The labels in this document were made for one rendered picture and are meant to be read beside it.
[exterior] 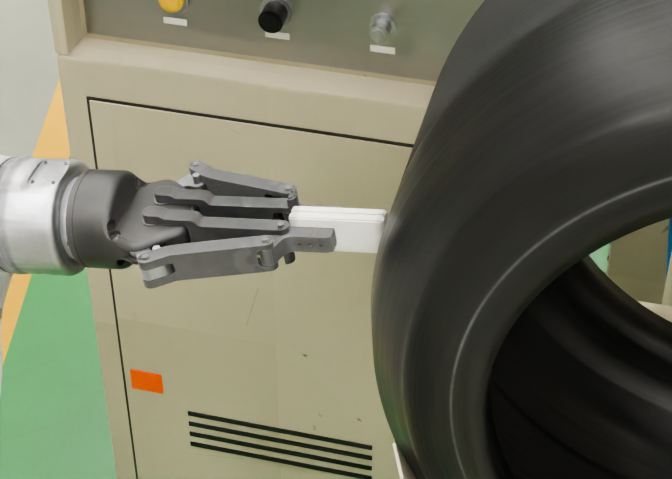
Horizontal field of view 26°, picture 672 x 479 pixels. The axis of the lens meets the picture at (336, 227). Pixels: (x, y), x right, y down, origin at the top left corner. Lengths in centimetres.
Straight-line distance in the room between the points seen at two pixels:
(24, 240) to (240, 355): 99
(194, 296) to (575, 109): 123
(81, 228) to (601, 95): 43
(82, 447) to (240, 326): 62
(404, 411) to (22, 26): 276
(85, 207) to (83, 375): 161
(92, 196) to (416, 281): 28
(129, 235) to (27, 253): 8
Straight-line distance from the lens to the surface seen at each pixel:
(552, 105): 84
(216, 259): 104
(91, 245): 109
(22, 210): 110
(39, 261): 111
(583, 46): 85
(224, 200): 108
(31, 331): 278
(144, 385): 216
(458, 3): 169
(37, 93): 341
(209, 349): 207
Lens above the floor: 187
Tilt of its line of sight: 39 degrees down
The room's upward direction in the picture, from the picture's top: straight up
